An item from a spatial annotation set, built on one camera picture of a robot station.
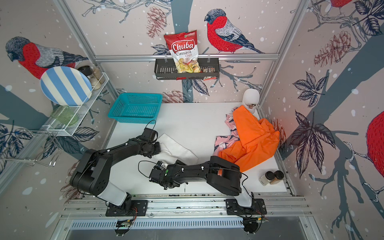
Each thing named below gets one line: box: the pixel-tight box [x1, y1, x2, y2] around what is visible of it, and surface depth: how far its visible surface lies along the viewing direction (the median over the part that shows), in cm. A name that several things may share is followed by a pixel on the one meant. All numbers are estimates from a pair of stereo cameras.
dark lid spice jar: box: [77, 65, 93, 76], surface depth 81 cm
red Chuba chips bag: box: [163, 30, 201, 73], surface depth 83 cm
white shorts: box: [154, 133, 199, 165], surface depth 94 cm
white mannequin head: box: [242, 88, 260, 115], surface depth 110 cm
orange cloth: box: [218, 105, 281, 172], surface depth 94 cm
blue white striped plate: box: [40, 66, 93, 107], surface depth 74 cm
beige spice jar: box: [90, 65, 105, 91], surface depth 86 cm
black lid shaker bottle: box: [258, 171, 275, 186], surface depth 77 cm
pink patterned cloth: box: [213, 107, 240, 156], surface depth 100 cm
